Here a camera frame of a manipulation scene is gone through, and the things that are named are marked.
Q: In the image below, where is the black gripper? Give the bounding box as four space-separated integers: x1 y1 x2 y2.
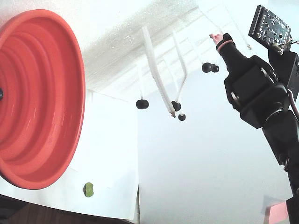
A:
209 33 292 129

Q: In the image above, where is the red collapsible silicone cup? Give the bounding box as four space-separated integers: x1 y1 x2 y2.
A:
0 9 86 190

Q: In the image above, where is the bent white pipe cleaner stem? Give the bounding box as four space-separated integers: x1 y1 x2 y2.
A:
172 31 188 103

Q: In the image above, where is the thick white pipe cleaner stem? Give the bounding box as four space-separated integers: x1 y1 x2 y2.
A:
141 25 176 118

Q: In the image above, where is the white foam board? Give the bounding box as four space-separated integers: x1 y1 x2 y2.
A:
0 0 267 103

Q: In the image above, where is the white paper sheet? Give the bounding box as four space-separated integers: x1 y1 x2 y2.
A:
67 90 137 189

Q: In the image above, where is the pink sticky note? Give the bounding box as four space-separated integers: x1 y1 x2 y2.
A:
268 202 288 220

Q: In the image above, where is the green leaf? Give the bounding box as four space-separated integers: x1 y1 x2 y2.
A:
83 182 94 198

